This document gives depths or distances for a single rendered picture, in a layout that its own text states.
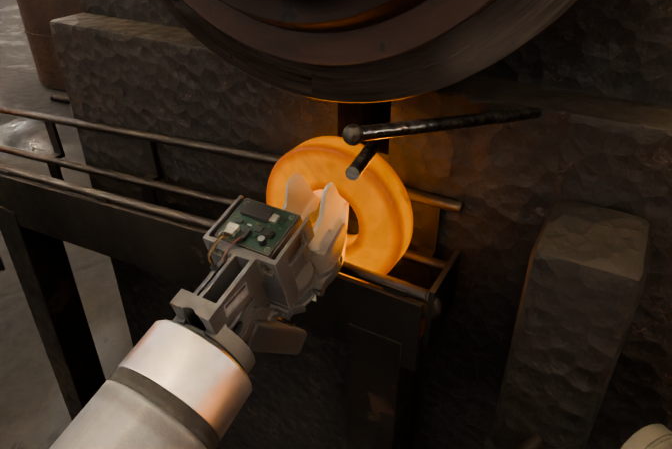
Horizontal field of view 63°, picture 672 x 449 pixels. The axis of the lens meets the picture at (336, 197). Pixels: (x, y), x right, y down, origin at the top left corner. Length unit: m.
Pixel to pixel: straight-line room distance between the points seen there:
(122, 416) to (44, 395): 1.12
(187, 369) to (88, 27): 0.53
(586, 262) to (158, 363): 0.31
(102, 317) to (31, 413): 0.31
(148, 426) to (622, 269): 0.34
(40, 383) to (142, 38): 1.01
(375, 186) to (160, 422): 0.26
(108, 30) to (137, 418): 0.52
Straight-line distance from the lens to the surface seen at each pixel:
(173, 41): 0.70
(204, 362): 0.40
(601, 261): 0.45
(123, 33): 0.76
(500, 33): 0.39
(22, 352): 1.64
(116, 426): 0.39
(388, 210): 0.51
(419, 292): 0.51
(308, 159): 0.53
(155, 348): 0.41
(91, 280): 1.80
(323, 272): 0.48
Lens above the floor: 1.04
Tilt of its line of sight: 31 degrees down
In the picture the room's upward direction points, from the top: straight up
